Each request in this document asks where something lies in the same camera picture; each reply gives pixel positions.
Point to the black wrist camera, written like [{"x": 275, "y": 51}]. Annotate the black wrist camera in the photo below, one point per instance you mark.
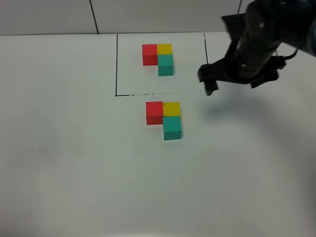
[{"x": 235, "y": 24}]

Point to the template teal cube block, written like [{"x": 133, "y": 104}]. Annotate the template teal cube block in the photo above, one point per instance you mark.
[{"x": 165, "y": 65}]

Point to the template yellow cube block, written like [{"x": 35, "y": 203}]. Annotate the template yellow cube block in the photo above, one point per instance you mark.
[{"x": 164, "y": 49}]

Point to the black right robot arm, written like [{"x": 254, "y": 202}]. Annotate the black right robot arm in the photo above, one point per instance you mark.
[{"x": 255, "y": 36}]

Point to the template red cube block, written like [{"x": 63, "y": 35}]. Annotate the template red cube block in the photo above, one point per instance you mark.
[{"x": 149, "y": 54}]

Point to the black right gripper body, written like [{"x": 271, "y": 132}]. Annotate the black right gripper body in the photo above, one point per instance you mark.
[{"x": 249, "y": 59}]

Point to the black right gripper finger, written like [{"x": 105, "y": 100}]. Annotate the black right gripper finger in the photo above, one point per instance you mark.
[
  {"x": 207, "y": 74},
  {"x": 266, "y": 78}
]

